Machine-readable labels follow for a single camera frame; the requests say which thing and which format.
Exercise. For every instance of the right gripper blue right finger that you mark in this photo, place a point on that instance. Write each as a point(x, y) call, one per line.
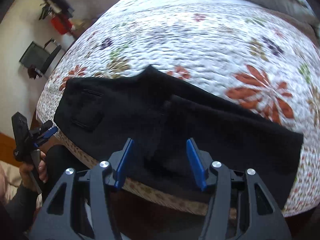
point(197, 164)

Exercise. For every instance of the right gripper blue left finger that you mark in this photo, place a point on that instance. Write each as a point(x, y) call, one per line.
point(121, 163)

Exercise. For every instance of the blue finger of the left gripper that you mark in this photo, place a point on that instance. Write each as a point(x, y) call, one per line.
point(42, 139)

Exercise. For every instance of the black pants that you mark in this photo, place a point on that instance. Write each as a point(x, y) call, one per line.
point(160, 113)

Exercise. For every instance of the person left forearm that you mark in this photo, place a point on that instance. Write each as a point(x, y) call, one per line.
point(17, 216)

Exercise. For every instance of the person left hand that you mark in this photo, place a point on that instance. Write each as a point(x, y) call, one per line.
point(32, 175)

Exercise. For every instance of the black office chair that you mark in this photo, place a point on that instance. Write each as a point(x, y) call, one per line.
point(37, 59)

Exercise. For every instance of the wooden coat rack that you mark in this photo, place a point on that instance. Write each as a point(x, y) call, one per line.
point(49, 10)

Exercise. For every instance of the red hanging bag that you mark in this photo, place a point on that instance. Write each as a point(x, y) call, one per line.
point(61, 24)

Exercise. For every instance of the black hanging garment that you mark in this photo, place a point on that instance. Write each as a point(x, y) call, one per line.
point(65, 7)

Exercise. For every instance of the floral quilted bedspread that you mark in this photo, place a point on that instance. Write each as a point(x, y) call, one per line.
point(234, 49)

